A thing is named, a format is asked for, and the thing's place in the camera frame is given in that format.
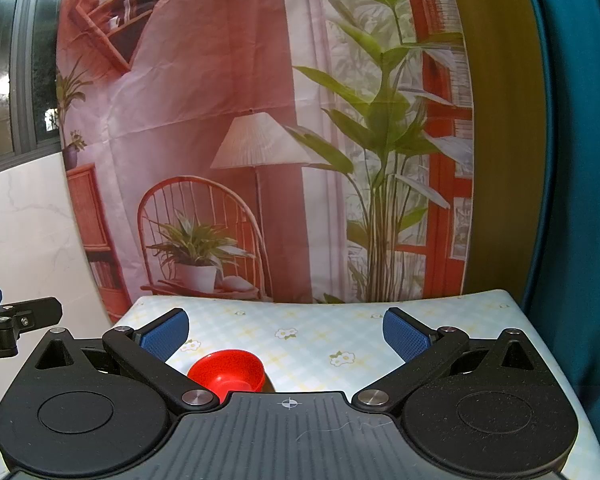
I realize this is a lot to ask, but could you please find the red bowl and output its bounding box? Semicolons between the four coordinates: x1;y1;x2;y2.
187;349;269;404

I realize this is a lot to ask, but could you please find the teal curtain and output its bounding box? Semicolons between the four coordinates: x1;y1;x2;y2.
521;0;600;413

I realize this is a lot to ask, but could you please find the printed room backdrop cloth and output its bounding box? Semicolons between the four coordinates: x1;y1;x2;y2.
55;0;476;326

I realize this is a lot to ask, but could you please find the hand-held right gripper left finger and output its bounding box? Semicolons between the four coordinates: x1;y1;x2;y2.
22;307;221;410

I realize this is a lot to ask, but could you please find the floral checked tablecloth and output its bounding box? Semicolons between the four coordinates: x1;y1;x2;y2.
0;287;600;480

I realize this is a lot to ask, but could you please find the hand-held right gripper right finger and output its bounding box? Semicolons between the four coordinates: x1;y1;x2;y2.
353;307;557;410

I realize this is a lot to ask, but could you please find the dark window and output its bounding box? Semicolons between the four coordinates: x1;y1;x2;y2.
0;0;64;179

